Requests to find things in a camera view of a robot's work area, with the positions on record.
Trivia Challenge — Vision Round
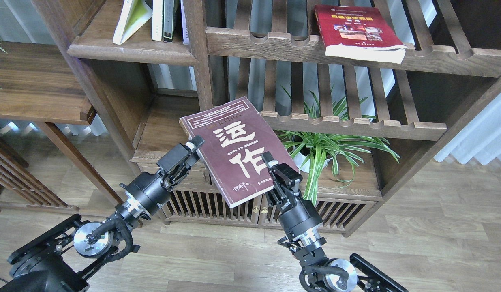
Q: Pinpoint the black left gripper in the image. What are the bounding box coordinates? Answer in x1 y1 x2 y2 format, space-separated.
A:
119 135 205 217

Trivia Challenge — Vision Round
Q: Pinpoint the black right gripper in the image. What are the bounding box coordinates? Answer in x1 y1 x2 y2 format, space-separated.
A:
261 151 325 244

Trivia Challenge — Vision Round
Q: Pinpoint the dark maroon cover book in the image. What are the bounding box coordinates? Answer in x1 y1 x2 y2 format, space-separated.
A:
179 97 298 208

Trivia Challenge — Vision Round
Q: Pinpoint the yellow green cover book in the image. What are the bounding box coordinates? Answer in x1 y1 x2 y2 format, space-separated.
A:
113 0 152 45

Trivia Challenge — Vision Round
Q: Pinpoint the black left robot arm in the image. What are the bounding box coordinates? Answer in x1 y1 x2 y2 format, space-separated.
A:
0 135 204 292

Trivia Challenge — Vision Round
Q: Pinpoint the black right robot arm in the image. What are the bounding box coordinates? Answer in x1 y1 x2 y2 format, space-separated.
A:
262 152 406 292

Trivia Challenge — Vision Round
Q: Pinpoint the dark wooden bookshelf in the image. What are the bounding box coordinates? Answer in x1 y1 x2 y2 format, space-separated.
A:
32 0 501 236

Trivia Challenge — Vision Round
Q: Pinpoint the green spider plant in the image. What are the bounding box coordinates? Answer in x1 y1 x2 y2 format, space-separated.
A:
275 86 400 205

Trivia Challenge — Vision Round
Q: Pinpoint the dark green upright book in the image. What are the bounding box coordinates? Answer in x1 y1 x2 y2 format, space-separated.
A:
162 0 180 42

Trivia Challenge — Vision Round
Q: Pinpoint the white upright book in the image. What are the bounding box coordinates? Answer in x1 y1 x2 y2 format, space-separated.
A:
152 0 164 41

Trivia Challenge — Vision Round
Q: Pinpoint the red cover book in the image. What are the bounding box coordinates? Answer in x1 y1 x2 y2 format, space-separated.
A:
314 5 407 64

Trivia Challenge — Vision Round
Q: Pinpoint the wooden side table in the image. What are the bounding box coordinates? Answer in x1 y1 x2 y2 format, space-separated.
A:
0 41 122 205

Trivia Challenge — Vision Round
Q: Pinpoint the wooden slatted rack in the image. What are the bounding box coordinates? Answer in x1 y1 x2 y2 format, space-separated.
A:
0 137 80 213

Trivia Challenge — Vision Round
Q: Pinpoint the white curtain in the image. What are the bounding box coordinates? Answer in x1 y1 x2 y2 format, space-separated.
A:
434 93 501 165

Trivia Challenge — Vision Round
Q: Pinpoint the white book behind post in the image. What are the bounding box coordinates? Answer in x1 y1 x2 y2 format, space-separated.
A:
180 0 190 45

